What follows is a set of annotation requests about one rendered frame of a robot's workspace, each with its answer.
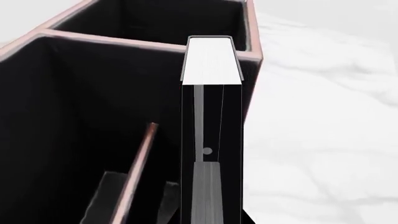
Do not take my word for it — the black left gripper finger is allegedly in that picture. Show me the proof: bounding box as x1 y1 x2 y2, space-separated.
242 204 258 224

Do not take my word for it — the black caddy with pink trim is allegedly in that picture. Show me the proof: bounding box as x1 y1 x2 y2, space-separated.
0 0 265 224

